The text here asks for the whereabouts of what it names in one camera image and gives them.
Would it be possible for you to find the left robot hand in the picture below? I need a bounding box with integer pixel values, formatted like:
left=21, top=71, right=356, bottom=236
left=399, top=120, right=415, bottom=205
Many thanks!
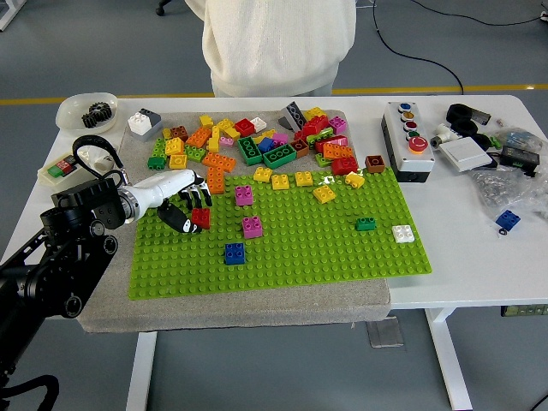
left=132, top=169, right=214, bottom=235

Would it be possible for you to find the red building brick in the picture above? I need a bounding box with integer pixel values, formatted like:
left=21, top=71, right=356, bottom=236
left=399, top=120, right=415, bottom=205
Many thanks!
left=299, top=116, right=333, bottom=136
left=314, top=134, right=348, bottom=153
left=331, top=157, right=360, bottom=176
left=191, top=207, right=211, bottom=230

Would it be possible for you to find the green studded baseplate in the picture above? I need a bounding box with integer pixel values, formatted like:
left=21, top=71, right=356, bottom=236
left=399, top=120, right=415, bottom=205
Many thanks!
left=128, top=166, right=433, bottom=301

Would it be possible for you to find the orange building brick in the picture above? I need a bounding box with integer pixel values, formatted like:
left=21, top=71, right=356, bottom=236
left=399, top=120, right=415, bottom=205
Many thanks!
left=206, top=165, right=226, bottom=194
left=187, top=127, right=213, bottom=147
left=323, top=142, right=355, bottom=161

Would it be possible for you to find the long orange brick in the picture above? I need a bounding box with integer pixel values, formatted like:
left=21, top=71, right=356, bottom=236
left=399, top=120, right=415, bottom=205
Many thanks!
left=201, top=152, right=237, bottom=172

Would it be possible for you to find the grey building brick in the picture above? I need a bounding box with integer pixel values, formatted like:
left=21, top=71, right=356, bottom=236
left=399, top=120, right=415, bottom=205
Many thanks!
left=128, top=107, right=164, bottom=142

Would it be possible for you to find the tall white brick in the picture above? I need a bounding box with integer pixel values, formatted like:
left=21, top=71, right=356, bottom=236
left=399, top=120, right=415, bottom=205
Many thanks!
left=128, top=111, right=151, bottom=134

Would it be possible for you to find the upturned dark green brick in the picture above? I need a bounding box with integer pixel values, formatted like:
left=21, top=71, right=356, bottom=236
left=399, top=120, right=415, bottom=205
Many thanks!
left=262, top=143, right=299, bottom=168
left=237, top=135, right=263, bottom=166

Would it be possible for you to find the grey long brick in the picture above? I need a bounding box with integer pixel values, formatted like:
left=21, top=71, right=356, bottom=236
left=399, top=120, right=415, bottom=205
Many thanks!
left=277, top=101, right=308, bottom=132

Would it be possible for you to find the white pipe fitting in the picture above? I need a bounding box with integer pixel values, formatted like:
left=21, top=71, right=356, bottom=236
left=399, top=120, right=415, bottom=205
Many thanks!
left=80, top=144, right=117, bottom=171
left=430, top=122, right=462, bottom=149

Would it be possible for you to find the black gear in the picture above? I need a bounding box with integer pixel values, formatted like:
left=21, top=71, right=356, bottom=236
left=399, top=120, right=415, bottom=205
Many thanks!
left=80, top=110, right=104, bottom=129
left=88, top=101, right=114, bottom=123

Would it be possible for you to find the white plastic bowl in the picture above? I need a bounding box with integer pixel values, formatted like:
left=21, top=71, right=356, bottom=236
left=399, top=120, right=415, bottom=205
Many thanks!
left=55, top=92, right=120, bottom=134

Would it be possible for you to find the grey-brown mat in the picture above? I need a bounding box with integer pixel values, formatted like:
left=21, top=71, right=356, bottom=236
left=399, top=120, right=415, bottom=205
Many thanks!
left=79, top=110, right=393, bottom=334

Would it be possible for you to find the person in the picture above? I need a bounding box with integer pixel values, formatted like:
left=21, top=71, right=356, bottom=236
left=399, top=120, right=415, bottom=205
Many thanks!
left=184, top=0, right=357, bottom=98

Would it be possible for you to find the white table leg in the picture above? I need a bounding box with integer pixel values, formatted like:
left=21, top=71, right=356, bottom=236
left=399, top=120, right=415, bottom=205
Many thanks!
left=425, top=307, right=474, bottom=411
left=125, top=330, right=158, bottom=411

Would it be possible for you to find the white push-button control box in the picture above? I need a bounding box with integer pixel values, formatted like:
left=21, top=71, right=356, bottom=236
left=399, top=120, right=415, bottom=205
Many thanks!
left=380, top=101, right=437, bottom=184

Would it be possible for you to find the clear bag of screws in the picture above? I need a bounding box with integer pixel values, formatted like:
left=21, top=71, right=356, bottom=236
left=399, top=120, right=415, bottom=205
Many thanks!
left=468, top=164, right=548, bottom=222

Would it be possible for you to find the black power adapter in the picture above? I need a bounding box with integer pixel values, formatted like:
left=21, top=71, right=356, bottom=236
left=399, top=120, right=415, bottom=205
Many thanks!
left=498, top=145, right=541, bottom=172

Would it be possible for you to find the clear bag with blue parts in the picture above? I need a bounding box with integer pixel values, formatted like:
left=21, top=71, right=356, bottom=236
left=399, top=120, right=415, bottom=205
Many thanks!
left=491, top=126, right=548, bottom=155

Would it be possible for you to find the table height controller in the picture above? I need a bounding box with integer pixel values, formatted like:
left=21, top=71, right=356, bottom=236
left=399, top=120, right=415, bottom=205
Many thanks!
left=500, top=303, right=548, bottom=318

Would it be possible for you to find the white red-green switch box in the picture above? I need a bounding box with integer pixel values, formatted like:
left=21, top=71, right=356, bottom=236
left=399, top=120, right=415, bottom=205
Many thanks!
left=37, top=152, right=93, bottom=186

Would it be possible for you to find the white furniture frame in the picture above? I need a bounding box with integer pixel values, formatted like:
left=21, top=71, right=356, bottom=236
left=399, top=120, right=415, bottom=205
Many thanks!
left=0, top=0, right=21, bottom=32

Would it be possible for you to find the black floor cable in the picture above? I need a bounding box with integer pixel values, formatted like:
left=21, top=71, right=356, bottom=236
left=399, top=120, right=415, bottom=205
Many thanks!
left=371, top=0, right=466, bottom=96
left=414, top=0, right=548, bottom=27

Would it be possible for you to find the white wall switch plate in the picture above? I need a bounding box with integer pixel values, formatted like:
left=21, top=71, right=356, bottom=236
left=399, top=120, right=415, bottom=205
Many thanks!
left=438, top=135, right=494, bottom=174

